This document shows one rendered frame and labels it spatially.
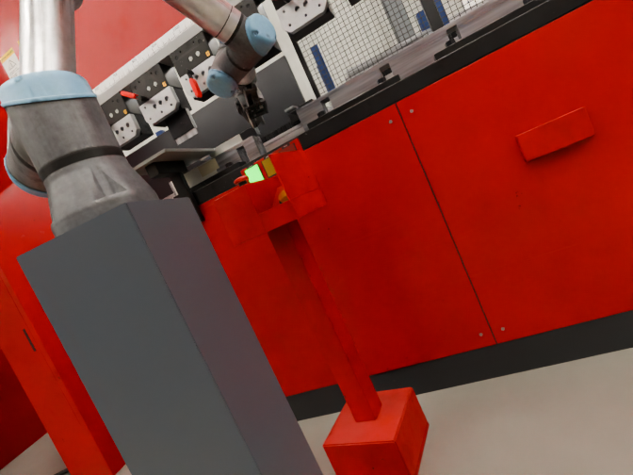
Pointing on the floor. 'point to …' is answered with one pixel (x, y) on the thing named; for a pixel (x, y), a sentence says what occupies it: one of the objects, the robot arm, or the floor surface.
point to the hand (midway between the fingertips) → (254, 122)
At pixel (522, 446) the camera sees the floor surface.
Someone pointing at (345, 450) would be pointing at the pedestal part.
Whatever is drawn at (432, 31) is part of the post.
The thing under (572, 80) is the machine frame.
